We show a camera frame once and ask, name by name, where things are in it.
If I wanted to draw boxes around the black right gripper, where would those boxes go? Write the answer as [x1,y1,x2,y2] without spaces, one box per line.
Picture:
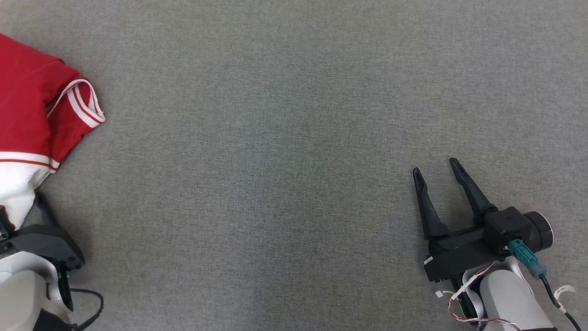
[412,158,503,282]

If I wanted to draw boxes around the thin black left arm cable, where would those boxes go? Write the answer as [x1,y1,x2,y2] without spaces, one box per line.
[69,289,104,331]

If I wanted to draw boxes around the red basketball jersey white sleeves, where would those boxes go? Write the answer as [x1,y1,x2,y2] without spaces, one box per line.
[0,33,106,230]

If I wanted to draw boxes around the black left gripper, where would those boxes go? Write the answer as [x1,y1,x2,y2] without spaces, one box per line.
[0,192,85,311]

